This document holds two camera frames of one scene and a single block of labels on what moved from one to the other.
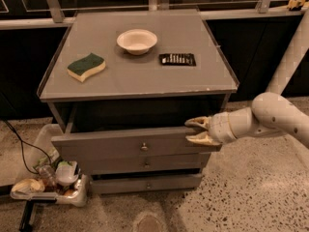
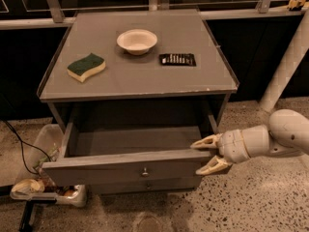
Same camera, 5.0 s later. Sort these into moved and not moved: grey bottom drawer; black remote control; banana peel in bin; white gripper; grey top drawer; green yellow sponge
Moved: white gripper; grey top drawer
Not moved: grey bottom drawer; black remote control; banana peel in bin; green yellow sponge
